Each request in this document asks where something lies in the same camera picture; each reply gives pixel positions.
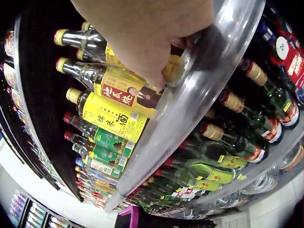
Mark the shop shelf with colourful packets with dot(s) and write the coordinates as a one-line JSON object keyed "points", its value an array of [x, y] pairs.
{"points": [[35, 213]]}

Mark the person's right hand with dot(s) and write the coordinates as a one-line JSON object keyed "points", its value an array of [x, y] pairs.
{"points": [[147, 30]]}

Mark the person's right thumb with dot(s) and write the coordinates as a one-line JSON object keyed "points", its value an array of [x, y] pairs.
{"points": [[152, 71]]}

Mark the magenta object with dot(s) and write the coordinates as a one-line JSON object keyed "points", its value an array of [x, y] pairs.
{"points": [[129, 217]]}

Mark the yellow label bottle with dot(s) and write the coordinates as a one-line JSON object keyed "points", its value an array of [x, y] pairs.
{"points": [[174, 68]]}

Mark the person's right fingers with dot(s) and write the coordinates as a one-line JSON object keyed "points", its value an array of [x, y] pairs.
{"points": [[184, 42]]}

